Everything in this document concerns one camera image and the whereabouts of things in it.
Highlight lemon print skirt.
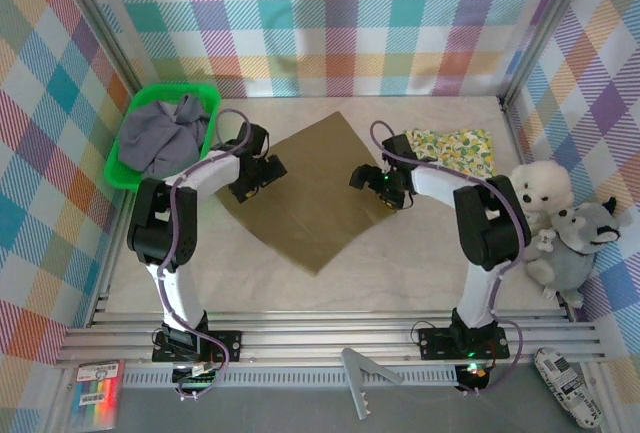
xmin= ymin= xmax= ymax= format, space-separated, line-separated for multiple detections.
xmin=402 ymin=127 xmax=499 ymax=179

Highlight olive skirt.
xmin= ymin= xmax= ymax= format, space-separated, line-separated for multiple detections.
xmin=214 ymin=110 xmax=401 ymax=278

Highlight grey purple skirt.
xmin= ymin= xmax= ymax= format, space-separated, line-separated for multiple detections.
xmin=118 ymin=94 xmax=211 ymax=179

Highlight green plastic basket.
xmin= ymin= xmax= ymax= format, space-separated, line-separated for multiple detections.
xmin=103 ymin=83 xmax=223 ymax=192

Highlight white plush dog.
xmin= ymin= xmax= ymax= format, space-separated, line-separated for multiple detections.
xmin=508 ymin=160 xmax=575 ymax=254

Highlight grey plush husky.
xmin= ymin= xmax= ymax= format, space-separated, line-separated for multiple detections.
xmin=524 ymin=196 xmax=624 ymax=309

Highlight white printed pouch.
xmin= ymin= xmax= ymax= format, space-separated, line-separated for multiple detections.
xmin=532 ymin=346 xmax=604 ymax=429

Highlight coloured marker pack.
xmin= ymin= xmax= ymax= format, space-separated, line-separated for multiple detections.
xmin=69 ymin=358 xmax=125 ymax=429

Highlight aluminium frame post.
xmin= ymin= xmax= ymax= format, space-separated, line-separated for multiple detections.
xmin=58 ymin=0 xmax=146 ymax=102
xmin=498 ymin=0 xmax=599 ymax=107

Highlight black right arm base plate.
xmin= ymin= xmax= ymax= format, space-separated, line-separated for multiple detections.
xmin=417 ymin=326 xmax=511 ymax=360

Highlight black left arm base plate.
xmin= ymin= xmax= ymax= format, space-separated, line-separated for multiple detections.
xmin=151 ymin=328 xmax=244 ymax=363

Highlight aluminium rail frame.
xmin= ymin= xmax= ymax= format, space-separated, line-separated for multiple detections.
xmin=54 ymin=92 xmax=609 ymax=369

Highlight grey triangular bracket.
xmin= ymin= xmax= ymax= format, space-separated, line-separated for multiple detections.
xmin=341 ymin=346 xmax=404 ymax=422

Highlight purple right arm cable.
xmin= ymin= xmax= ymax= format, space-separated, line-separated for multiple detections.
xmin=368 ymin=120 xmax=532 ymax=398

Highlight grey slotted cable duct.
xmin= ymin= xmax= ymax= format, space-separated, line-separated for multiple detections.
xmin=122 ymin=367 xmax=461 ymax=388

